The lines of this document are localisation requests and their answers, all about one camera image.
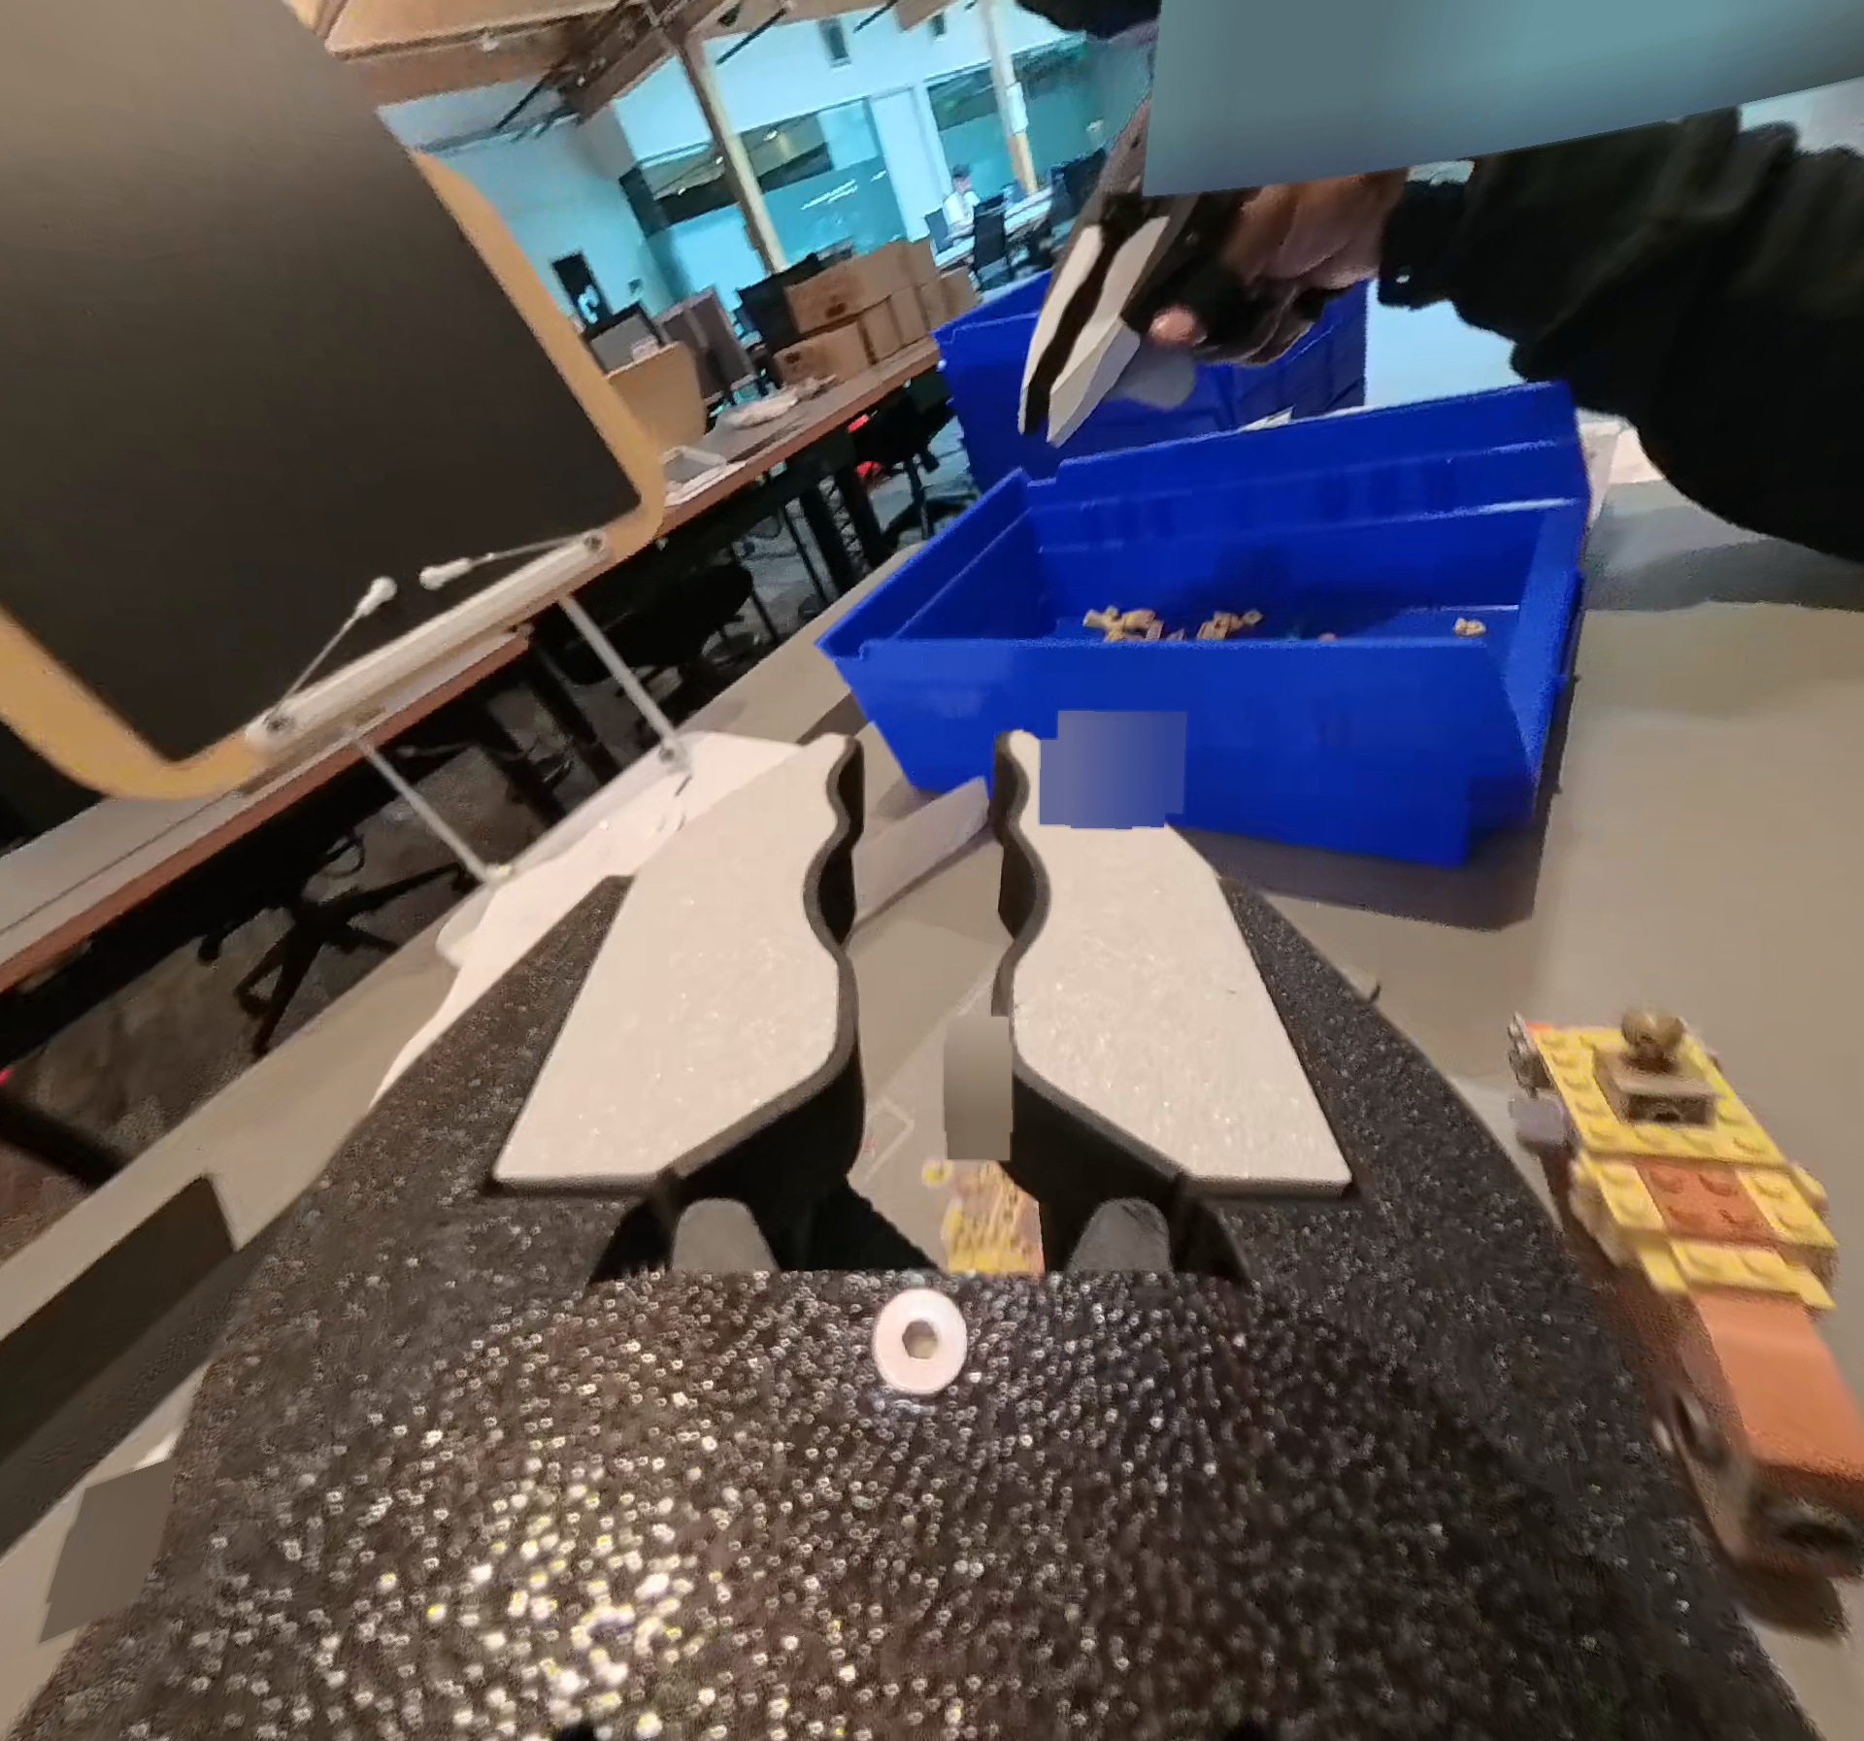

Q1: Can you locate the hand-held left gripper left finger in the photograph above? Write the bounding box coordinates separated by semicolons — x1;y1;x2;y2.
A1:
492;729;868;1203

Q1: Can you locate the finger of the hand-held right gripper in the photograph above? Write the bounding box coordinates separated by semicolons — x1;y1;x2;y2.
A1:
1045;245;1199;448
1017;224;1130;441

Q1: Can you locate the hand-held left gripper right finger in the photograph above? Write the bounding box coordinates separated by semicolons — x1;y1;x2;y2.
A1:
991;728;1360;1204

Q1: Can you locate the pile of tan bricks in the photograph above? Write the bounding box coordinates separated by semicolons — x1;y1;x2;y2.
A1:
1079;600;1490;652

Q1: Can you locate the grey instruction booklet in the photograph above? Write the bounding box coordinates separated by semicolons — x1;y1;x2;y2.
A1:
856;894;1383;1281

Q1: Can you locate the blue storage bin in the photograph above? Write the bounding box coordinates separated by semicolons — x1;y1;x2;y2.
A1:
816;380;1593;871
932;266;1372;499

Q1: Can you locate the tan and brown brick model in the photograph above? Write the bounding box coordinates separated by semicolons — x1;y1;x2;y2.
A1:
1508;1006;1864;1578

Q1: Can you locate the person's right forearm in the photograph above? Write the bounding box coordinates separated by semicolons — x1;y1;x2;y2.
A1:
1372;106;1864;565

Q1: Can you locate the grey desk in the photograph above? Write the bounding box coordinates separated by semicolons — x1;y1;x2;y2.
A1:
0;476;1864;1741

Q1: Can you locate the person's right hand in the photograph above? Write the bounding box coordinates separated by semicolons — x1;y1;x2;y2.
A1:
1146;169;1414;350

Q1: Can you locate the long background table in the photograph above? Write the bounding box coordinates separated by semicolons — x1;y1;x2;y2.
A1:
0;625;532;997
639;338;956;526

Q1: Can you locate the stack of cardboard boxes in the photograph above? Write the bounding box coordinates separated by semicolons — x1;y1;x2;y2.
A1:
771;239;981;389

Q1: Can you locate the grey paper strip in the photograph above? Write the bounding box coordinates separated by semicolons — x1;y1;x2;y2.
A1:
848;775;1000;929

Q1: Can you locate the black office chair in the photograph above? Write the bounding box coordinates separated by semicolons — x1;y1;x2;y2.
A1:
233;877;487;1059

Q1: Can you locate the light wooden panel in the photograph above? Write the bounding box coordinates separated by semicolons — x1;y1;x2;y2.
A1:
605;341;712;457

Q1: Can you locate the black wood-rimmed panel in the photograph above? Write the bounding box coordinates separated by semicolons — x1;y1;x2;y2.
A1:
0;0;648;803

